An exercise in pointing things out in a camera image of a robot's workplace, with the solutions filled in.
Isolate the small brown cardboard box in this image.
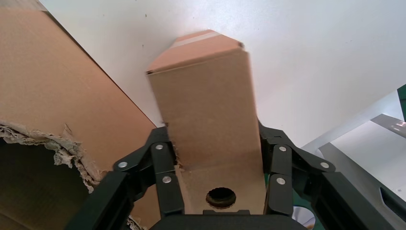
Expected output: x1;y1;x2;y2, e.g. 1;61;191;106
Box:
146;29;268;215

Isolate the large brown cardboard box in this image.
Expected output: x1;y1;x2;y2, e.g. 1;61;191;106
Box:
0;0;194;230

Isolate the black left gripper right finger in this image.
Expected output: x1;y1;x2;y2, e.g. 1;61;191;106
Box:
258;121;397;230

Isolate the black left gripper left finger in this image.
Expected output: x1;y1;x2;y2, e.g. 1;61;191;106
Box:
65;126;186;230

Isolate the metal work table frame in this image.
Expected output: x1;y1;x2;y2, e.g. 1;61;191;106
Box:
316;114;406;230

